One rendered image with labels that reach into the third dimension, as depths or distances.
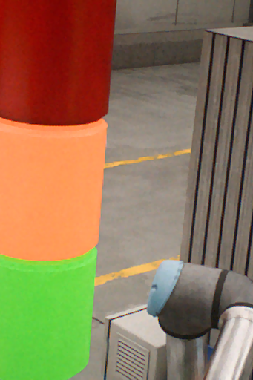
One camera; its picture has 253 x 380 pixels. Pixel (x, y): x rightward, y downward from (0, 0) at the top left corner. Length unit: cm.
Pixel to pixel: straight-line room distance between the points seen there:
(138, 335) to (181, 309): 67
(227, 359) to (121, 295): 409
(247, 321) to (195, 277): 15
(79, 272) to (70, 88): 8
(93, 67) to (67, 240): 7
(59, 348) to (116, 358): 225
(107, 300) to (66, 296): 534
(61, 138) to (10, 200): 3
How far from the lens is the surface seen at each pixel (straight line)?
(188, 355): 204
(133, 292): 586
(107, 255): 637
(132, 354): 260
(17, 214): 39
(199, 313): 190
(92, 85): 38
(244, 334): 180
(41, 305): 40
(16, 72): 37
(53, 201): 38
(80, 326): 41
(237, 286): 189
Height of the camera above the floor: 237
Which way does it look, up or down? 18 degrees down
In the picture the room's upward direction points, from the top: 5 degrees clockwise
